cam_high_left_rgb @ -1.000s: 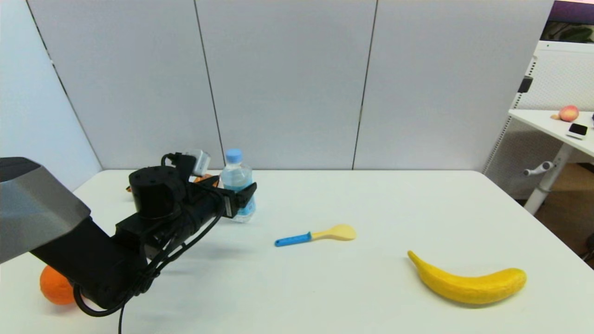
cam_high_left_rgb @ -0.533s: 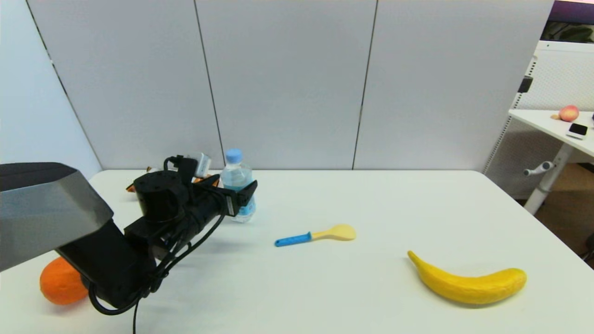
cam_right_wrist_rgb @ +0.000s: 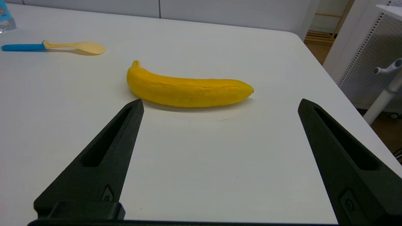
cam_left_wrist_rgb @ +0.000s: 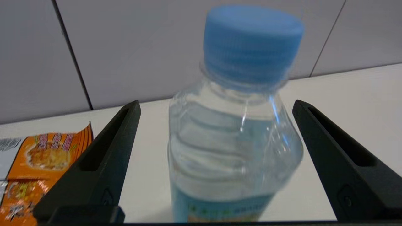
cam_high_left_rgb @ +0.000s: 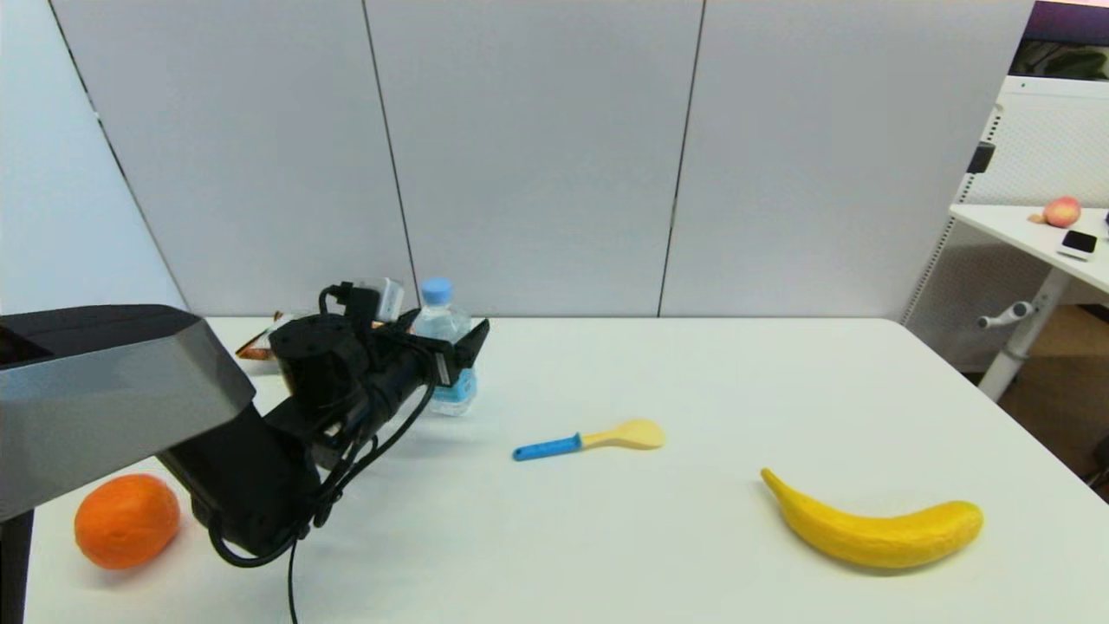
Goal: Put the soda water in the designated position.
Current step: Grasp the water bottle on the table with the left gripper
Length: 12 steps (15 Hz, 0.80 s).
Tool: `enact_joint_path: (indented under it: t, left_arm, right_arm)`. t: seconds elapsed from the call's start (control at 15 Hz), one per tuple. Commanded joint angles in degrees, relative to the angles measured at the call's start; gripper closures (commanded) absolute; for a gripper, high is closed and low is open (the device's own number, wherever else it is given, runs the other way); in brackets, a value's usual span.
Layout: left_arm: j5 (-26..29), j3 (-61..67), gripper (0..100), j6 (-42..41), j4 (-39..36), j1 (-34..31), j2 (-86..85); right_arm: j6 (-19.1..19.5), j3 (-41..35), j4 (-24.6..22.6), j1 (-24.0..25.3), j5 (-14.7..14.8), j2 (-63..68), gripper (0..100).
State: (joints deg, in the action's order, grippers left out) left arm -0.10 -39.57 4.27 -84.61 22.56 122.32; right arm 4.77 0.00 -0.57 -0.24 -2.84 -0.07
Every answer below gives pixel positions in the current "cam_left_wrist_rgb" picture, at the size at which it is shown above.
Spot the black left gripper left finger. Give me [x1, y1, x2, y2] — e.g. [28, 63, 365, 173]
[33, 100, 141, 223]

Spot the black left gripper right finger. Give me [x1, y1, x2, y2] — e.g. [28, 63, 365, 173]
[292, 100, 402, 221]

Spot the clear blue-capped water bottle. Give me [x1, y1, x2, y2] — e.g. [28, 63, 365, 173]
[167, 4, 305, 223]

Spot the orange snack bag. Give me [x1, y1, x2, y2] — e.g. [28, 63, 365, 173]
[0, 122, 94, 226]

